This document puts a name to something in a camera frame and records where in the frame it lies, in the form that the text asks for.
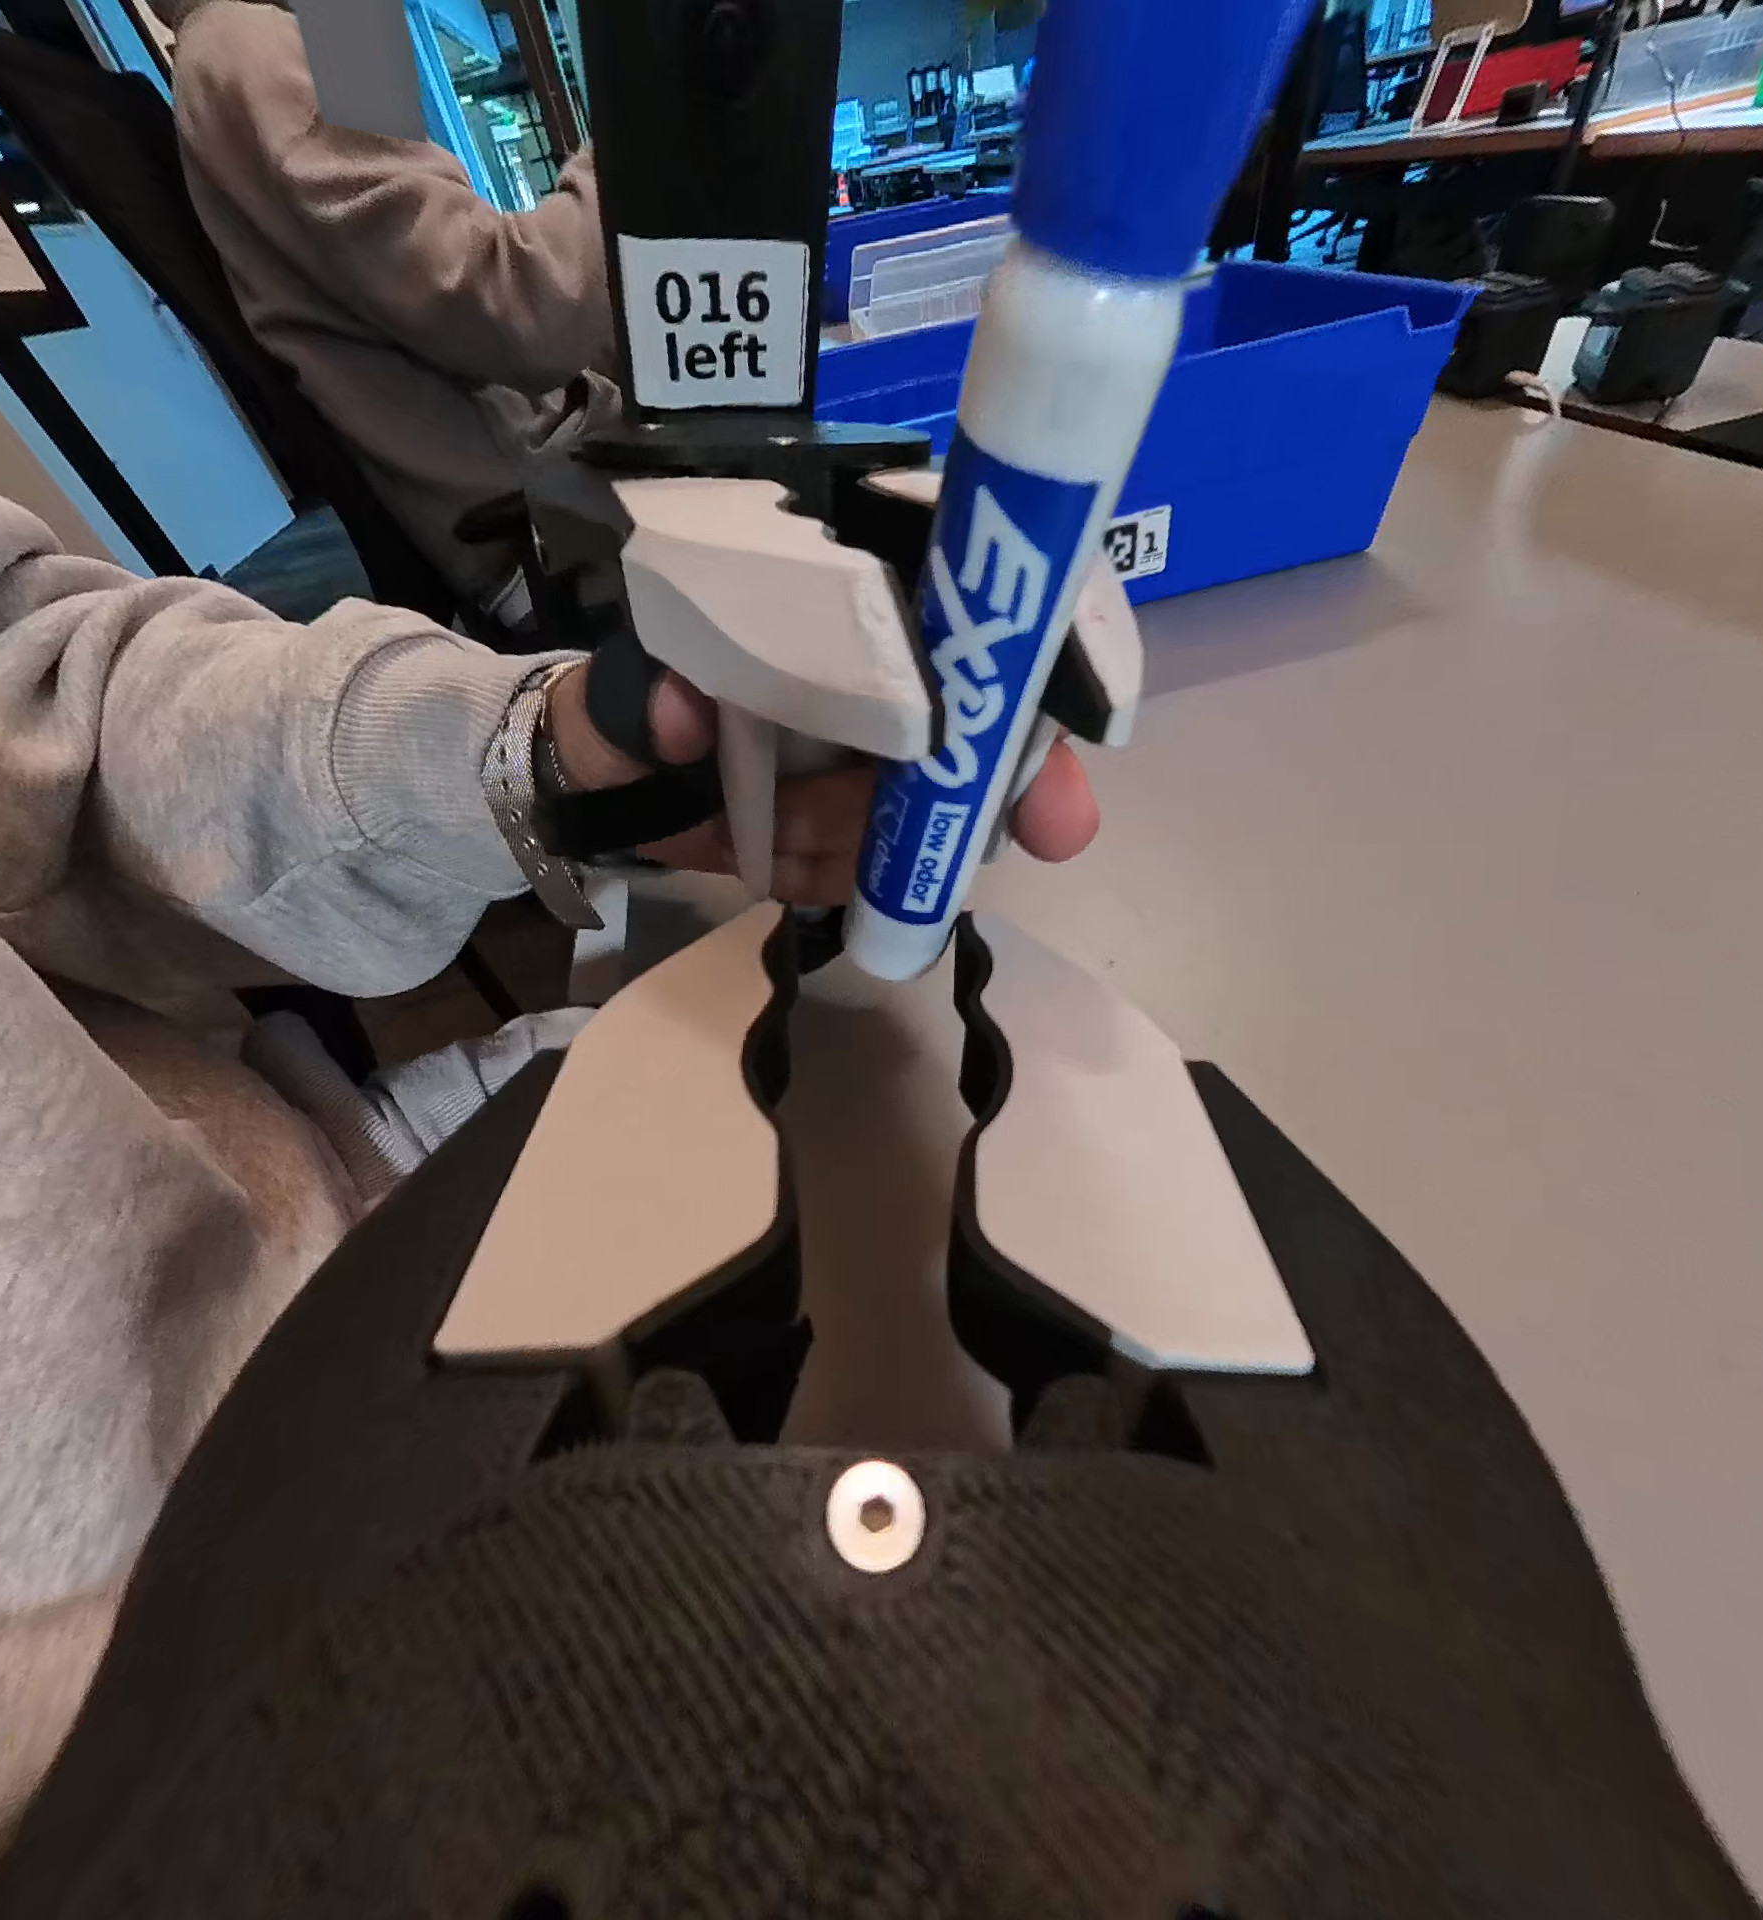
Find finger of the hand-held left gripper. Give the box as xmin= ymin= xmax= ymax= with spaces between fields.
xmin=615 ymin=476 xmax=946 ymax=763
xmin=1038 ymin=597 xmax=1144 ymax=749

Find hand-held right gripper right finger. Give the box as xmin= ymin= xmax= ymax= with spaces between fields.
xmin=948 ymin=911 xmax=1321 ymax=1419

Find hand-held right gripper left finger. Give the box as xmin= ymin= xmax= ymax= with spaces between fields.
xmin=432 ymin=900 xmax=815 ymax=1443

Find blue whiteboard marker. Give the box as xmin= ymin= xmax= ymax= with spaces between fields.
xmin=839 ymin=0 xmax=1326 ymax=985

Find person's left forearm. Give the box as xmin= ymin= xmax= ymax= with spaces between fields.
xmin=0 ymin=457 xmax=582 ymax=1028

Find person's left hand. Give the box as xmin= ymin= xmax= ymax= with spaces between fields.
xmin=536 ymin=663 xmax=1104 ymax=914

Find clear plastic trays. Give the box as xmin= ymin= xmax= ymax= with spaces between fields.
xmin=844 ymin=213 xmax=1013 ymax=344

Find blue plastic bin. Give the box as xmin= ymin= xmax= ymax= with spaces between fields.
xmin=812 ymin=188 xmax=1481 ymax=609

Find black battery device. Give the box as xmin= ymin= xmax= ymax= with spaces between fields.
xmin=1571 ymin=257 xmax=1750 ymax=409
xmin=1439 ymin=266 xmax=1566 ymax=401

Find black office chair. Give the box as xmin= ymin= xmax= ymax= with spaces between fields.
xmin=0 ymin=0 xmax=522 ymax=640

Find red plastic bin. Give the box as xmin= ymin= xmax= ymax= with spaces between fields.
xmin=1481 ymin=32 xmax=1587 ymax=120

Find wooden workbench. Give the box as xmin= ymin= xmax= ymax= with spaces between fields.
xmin=1301 ymin=90 xmax=1763 ymax=168

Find grey woven watch strap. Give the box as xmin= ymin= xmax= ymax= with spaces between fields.
xmin=477 ymin=657 xmax=607 ymax=931

